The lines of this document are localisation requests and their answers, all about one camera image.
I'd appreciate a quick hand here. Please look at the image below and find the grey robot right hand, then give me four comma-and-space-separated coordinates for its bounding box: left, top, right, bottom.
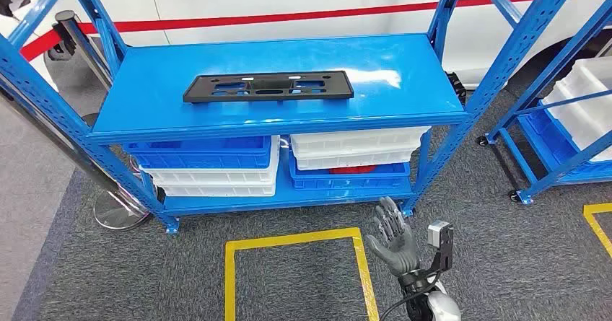
367, 195, 422, 278

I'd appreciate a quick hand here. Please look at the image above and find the black plastic plate frame part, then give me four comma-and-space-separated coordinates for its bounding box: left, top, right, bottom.
182, 71, 355, 104

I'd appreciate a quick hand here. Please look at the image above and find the blue wheeled shelf rack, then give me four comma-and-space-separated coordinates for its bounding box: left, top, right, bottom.
476, 0, 612, 206

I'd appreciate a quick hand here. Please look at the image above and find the blue metal shelf rack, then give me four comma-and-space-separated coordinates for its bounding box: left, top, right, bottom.
0, 0, 587, 235

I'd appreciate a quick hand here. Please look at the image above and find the red item in crate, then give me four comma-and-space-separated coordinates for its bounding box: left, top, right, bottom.
328, 164, 377, 175

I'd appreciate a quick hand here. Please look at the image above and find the black ribbed block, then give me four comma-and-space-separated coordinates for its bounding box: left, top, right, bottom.
445, 71, 468, 105

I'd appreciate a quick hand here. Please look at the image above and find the chrome barrier stanchion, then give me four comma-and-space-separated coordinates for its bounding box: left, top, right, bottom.
0, 84, 152, 232
52, 9, 115, 92

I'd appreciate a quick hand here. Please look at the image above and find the red barrier belt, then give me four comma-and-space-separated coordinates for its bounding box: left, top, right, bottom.
19, 0, 612, 63

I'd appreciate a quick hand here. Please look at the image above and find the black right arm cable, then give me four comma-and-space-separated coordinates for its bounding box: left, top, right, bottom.
380, 283, 434, 321

